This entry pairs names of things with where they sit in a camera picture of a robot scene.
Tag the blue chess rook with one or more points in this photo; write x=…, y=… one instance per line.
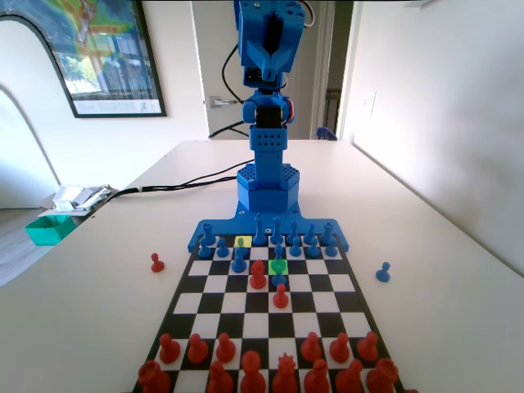
x=326, y=232
x=208, y=236

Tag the red chess rook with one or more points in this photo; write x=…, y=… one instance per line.
x=153, y=378
x=382, y=376

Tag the blue chess king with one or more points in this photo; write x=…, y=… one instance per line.
x=258, y=235

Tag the blue chair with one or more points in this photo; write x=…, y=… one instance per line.
x=326, y=133

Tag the green plastic box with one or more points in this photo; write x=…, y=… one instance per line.
x=49, y=231

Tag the red chess queen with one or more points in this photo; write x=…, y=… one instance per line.
x=285, y=376

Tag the white curved arch structure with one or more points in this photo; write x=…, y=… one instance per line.
x=24, y=73

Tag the blue 3D-printed robot arm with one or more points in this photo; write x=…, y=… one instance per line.
x=268, y=196

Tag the blue chess bishop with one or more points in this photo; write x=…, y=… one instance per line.
x=279, y=251
x=294, y=230

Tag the black and white chessboard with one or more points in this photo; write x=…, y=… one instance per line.
x=262, y=323

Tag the black framed map poster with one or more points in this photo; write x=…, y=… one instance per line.
x=114, y=61

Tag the blue chess queen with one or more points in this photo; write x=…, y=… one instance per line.
x=277, y=233

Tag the red chess bishop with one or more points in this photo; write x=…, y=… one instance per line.
x=220, y=380
x=317, y=378

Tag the red chess pawn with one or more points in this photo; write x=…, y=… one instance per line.
x=311, y=349
x=197, y=351
x=280, y=298
x=340, y=350
x=367, y=349
x=168, y=351
x=157, y=265
x=225, y=350

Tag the white door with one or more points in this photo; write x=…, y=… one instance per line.
x=213, y=61

